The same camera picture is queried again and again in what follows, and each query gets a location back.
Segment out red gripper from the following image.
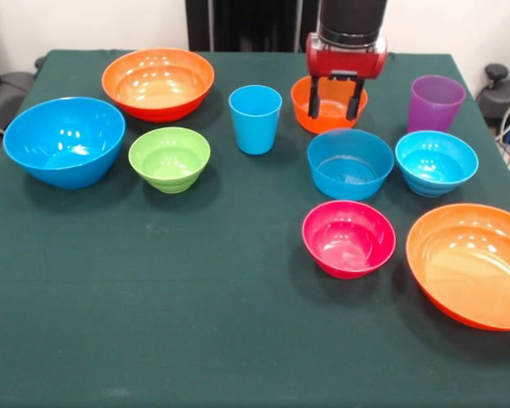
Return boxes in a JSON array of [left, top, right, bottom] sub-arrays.
[[304, 32, 388, 122]]

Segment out medium blue bowl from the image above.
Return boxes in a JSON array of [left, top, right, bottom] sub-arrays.
[[307, 127, 395, 201]]

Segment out pink bowl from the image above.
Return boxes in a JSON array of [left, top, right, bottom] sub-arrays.
[[302, 200, 397, 281]]

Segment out small orange bowl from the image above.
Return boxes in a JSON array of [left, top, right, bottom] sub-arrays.
[[290, 75, 369, 135]]

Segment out blue cup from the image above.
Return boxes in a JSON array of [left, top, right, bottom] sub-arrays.
[[228, 84, 283, 156]]

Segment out purple cup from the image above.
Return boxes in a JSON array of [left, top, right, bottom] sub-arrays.
[[406, 75, 468, 135]]

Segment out light blue ribbed bowl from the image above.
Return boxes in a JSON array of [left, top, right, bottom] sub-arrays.
[[394, 130, 479, 198]]

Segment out green ribbed bowl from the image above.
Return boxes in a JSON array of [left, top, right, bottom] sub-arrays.
[[127, 127, 212, 195]]

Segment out large orange bowl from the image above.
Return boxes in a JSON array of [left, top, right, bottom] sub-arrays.
[[405, 203, 510, 332], [101, 47, 216, 124]]

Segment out dark green tablecloth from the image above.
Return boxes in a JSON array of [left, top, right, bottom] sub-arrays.
[[0, 49, 510, 408]]

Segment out large blue bowl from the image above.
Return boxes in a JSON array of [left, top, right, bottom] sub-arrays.
[[3, 96, 127, 190]]

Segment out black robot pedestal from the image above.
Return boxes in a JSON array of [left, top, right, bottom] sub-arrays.
[[184, 0, 322, 54]]

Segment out dark grey pedestal foot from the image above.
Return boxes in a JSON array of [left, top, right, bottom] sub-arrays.
[[475, 63, 510, 131]]

